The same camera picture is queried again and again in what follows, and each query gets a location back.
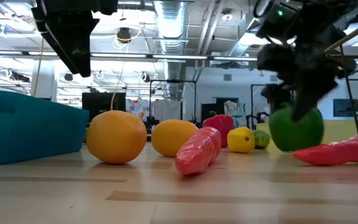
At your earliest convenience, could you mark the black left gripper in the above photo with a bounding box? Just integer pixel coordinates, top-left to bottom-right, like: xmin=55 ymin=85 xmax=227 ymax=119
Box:
xmin=31 ymin=0 xmax=119 ymax=78

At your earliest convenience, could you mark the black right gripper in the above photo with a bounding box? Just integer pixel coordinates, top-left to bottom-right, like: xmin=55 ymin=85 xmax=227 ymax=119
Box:
xmin=260 ymin=26 xmax=357 ymax=123

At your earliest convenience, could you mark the green toy bell pepper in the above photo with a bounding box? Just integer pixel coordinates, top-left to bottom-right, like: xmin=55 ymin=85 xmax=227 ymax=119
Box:
xmin=268 ymin=101 xmax=325 ymax=152

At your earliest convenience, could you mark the green toy cucumber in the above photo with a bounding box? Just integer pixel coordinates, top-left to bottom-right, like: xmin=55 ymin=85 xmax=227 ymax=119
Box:
xmin=252 ymin=129 xmax=271 ymax=149

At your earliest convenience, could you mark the yellow toy lemon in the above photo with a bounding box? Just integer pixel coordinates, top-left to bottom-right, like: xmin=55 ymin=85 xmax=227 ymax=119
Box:
xmin=227 ymin=126 xmax=256 ymax=154

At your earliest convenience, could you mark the orange-red toy carrot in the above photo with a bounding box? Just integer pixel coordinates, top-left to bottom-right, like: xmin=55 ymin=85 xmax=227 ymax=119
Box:
xmin=175 ymin=126 xmax=222 ymax=176
xmin=293 ymin=133 xmax=358 ymax=166

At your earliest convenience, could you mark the red toy bell pepper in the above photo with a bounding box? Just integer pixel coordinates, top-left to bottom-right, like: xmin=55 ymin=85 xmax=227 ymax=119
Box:
xmin=201 ymin=111 xmax=236 ymax=149

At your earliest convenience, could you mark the white pillar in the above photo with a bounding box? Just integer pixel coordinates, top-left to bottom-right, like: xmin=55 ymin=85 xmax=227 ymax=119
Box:
xmin=30 ymin=59 xmax=58 ymax=102

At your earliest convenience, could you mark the long ceiling light strip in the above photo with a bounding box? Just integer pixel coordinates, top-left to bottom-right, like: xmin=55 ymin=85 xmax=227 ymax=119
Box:
xmin=0 ymin=49 xmax=258 ymax=62

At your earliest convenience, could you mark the black ceiling device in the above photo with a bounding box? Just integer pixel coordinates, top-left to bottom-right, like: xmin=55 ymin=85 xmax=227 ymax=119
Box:
xmin=116 ymin=27 xmax=132 ymax=44

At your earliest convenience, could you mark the translucent yellow plastic bin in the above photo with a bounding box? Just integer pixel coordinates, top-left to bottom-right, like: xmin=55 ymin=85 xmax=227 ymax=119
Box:
xmin=255 ymin=119 xmax=358 ymax=151

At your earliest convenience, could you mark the black monitor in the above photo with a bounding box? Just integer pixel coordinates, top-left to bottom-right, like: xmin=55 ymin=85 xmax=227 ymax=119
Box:
xmin=81 ymin=91 xmax=127 ymax=123

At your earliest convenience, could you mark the blue plastic bin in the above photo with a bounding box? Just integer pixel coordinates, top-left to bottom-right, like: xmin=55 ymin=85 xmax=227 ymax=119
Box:
xmin=0 ymin=89 xmax=90 ymax=166

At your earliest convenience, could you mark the orange toy citrus fruit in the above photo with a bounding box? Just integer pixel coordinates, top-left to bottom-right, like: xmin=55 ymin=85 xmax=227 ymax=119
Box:
xmin=86 ymin=110 xmax=148 ymax=165
xmin=151 ymin=119 xmax=200 ymax=157

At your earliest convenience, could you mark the white curtain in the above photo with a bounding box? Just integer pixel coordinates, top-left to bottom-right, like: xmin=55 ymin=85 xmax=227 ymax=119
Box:
xmin=152 ymin=99 xmax=183 ymax=123

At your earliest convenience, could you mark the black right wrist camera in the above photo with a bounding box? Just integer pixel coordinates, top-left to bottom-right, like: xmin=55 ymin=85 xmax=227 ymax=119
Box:
xmin=256 ymin=42 xmax=295 ymax=73

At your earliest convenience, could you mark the blue wall screen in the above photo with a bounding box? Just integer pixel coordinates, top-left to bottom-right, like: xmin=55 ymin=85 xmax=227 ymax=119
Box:
xmin=333 ymin=98 xmax=358 ymax=118

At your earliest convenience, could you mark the thin hanging yellow cable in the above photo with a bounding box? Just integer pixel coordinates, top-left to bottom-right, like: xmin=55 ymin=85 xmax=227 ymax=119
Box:
xmin=109 ymin=26 xmax=144 ymax=111

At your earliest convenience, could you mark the metal wire basket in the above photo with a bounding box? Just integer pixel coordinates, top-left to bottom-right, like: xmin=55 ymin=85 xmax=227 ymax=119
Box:
xmin=323 ymin=16 xmax=358 ymax=173

